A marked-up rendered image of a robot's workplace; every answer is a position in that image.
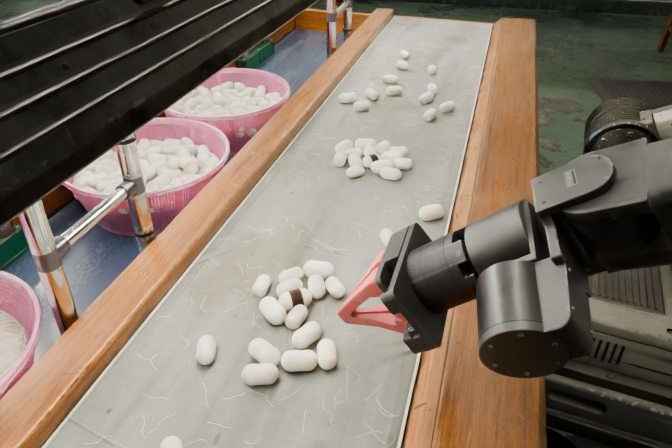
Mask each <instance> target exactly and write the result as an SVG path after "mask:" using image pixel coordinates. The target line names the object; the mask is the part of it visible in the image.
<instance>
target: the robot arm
mask: <svg viewBox="0 0 672 448"><path fill-rule="evenodd" d="M530 181H531V187H532V194H533V200H534V206H535V207H534V206H533V205H532V204H531V203H530V202H529V201H528V200H524V199H522V200H520V201H517V202H515V203H513V204H511V205H509V206H507V207H505V208H502V209H500V210H498V211H496V212H494V213H492V214H490V215H487V216H485V217H483V218H481V219H479V220H477V221H475V222H472V223H470V224H468V225H466V226H464V227H462V228H459V229H457V230H455V231H453V232H451V233H449V234H447V235H444V236H442V237H440V238H438V239H436V240H434V241H432V240H431V239H430V237H429V236H428V235H427V234H426V232H425V231H424V230H423V229H422V227H421V226H420V225H419V224H418V223H414V224H412V225H409V226H407V227H405V228H404V229H402V230H400V231H398V232H396V233H394V234H392V235H391V237H390V240H389V242H388V245H387V248H386V250H384V251H382V252H380V253H379V255H378V256H377V258H376V259H375V260H374V262H373V263H372V265H371V266H370V267H369V269H368V270H367V272H366V273H365V274H364V276H363V277H362V279H361V280H360V282H359V283H358V284H357V286H356V287H355V288H354V290H353V291H352V292H351V294H350V295H349V296H348V298H347V299H346V300H345V302H344V303H343V304H342V305H341V307H340V308H339V310H338V313H337V314H338V315H339V317H340V318H341V319H342V320H343V321H344V322H345V323H347V324H356V325H367V326H376V327H380V328H384V329H388V330H392V331H395V332H399V333H403V334H404V337H403V342H404V343H405V344H406V345H407V346H408V348H409V349H410V350H411V351H412V352H413V353H414V354H417V353H420V352H423V351H426V352H427V351H430V350H433V349H436V348H439V347H440V346H441V344H442V339H443V333H444V328H445V323H446V318H447V313H448V310H449V309H451V308H454V307H456V306H459V305H462V304H464V303H467V302H469V301H472V300H475V299H476V300H477V323H478V347H479V358H480V360H481V362H482V363H483V364H484V365H485V366H486V367H487V368H488V369H490V370H492V371H494V372H496V373H498V374H501V375H504V376H508V377H514V378H537V377H542V376H546V375H550V374H552V373H555V372H557V371H559V370H560V369H562V368H563V367H564V366H565V365H566V364H567V363H568V361H570V360H573V359H578V358H582V357H584V356H586V355H587V354H589V353H590V352H591V350H592V348H593V345H594V340H593V334H594V332H593V330H592V323H591V315H590V306H589V298H588V297H592V295H591V291H590V286H589V282H588V278H587V277H588V276H591V275H594V274H598V273H601V272H604V271H607V272H608V273H609V274H610V273H613V272H617V271H620V270H631V269H639V268H647V267H655V266H663V265H671V264H672V138H669V139H665V140H661V141H657V142H653V143H649V142H648V140H647V138H641V139H638V140H634V141H630V142H626V143H623V144H619V145H615V146H611V147H608V148H604V149H600V150H596V151H593V152H589V153H586V154H584V155H581V156H579V157H577V158H575V159H574V160H572V161H571V162H569V163H568V164H566V165H564V166H561V167H559V168H557V169H554V170H552V171H550V172H547V173H545V174H542V175H540V176H538V177H535V178H533V179H530ZM369 297H380V298H381V301H382V303H383V304H381V305H377V306H373V307H367V308H360V309H356V308H357V307H358V306H359V305H361V304H362V303H363V302H364V301H366V300H367V299H368V298H369Z"/></svg>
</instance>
